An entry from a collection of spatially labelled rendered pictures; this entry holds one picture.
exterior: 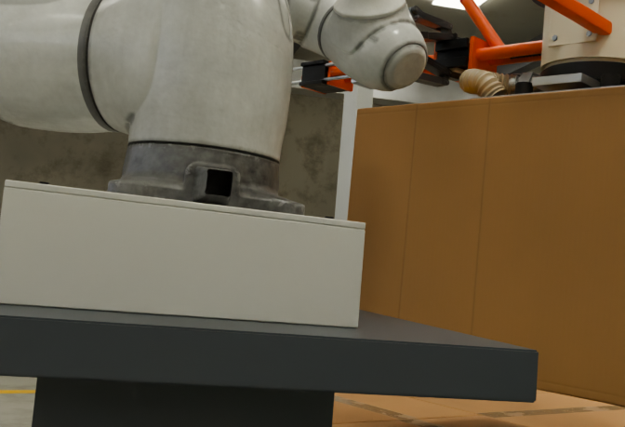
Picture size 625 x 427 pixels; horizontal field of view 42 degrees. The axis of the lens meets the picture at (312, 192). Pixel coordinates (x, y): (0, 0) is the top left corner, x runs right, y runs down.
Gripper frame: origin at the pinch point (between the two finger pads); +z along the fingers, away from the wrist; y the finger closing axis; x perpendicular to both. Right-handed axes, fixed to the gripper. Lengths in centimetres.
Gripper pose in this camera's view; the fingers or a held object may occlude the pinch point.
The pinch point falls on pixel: (461, 60)
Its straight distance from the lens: 152.7
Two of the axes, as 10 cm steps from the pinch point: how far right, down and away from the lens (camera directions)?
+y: -0.8, 9.9, -1.0
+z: 8.0, 1.2, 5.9
